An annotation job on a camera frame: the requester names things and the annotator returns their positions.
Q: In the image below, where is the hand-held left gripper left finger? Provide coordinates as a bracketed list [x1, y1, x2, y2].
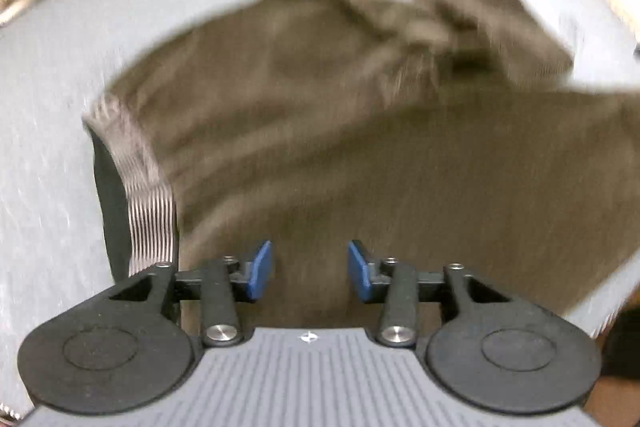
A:
[107, 240, 274, 348]

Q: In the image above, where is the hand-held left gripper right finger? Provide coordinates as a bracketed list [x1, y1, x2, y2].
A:
[348, 240, 519, 349]

